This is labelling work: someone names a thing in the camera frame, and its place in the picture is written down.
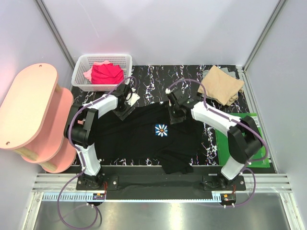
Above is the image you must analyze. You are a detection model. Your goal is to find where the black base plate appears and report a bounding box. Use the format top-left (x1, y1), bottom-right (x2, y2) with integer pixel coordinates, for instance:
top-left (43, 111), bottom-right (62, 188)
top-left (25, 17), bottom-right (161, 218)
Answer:
top-left (76, 169), bottom-right (246, 202)

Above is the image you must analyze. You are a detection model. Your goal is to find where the black daisy t-shirt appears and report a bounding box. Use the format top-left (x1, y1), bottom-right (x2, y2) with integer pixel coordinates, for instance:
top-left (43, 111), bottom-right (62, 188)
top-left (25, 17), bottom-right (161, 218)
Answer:
top-left (94, 103), bottom-right (204, 174)

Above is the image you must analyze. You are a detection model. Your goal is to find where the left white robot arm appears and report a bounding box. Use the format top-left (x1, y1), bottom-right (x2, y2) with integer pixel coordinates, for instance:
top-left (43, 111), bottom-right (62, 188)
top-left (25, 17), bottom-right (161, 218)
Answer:
top-left (64, 83), bottom-right (139, 190)

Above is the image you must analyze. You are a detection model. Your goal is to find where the pink t-shirt in basket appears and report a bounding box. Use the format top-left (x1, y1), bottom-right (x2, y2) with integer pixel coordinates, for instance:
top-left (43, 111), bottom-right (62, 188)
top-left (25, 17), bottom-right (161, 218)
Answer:
top-left (83, 60), bottom-right (110, 82)

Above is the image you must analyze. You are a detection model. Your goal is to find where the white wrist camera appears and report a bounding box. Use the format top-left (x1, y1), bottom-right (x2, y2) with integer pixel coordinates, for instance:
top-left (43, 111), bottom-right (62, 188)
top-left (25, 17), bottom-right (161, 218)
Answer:
top-left (126, 88), bottom-right (140, 106)
top-left (165, 88), bottom-right (176, 106)

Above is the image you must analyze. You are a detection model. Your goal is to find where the pink tiered shelf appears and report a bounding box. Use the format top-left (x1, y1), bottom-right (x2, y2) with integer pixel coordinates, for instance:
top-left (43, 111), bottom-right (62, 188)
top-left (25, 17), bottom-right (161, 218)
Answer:
top-left (0, 63), bottom-right (76, 173)

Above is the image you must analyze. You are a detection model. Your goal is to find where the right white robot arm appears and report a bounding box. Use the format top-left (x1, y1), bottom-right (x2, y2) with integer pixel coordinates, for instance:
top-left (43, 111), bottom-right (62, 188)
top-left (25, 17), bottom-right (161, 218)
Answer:
top-left (165, 89), bottom-right (264, 190)

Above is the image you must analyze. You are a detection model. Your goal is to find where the black marble table mat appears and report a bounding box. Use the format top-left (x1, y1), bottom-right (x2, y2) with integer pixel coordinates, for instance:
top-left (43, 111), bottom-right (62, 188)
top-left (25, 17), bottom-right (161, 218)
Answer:
top-left (71, 64), bottom-right (279, 167)

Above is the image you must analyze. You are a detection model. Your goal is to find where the beige folded t-shirt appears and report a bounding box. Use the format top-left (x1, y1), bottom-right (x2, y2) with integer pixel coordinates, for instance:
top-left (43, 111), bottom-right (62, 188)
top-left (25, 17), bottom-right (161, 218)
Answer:
top-left (201, 66), bottom-right (244, 106)

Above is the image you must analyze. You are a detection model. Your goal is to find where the green cutting mat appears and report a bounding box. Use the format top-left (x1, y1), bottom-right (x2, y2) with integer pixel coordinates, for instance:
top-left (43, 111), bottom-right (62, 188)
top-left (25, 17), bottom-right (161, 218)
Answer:
top-left (215, 113), bottom-right (270, 168)

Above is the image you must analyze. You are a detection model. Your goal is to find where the red t-shirt in basket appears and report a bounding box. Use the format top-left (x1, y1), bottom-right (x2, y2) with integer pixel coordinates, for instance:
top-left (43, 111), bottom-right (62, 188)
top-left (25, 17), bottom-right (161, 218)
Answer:
top-left (91, 63), bottom-right (124, 85)

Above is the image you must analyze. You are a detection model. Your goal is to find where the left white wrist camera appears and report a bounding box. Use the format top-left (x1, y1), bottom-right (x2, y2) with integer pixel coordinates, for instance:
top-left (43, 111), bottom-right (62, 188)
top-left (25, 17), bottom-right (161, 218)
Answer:
top-left (126, 88), bottom-right (140, 106)

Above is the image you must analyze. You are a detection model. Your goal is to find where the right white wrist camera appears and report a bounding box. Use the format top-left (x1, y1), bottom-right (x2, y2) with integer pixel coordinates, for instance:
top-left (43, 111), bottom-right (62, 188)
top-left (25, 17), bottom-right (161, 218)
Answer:
top-left (165, 88), bottom-right (176, 106)

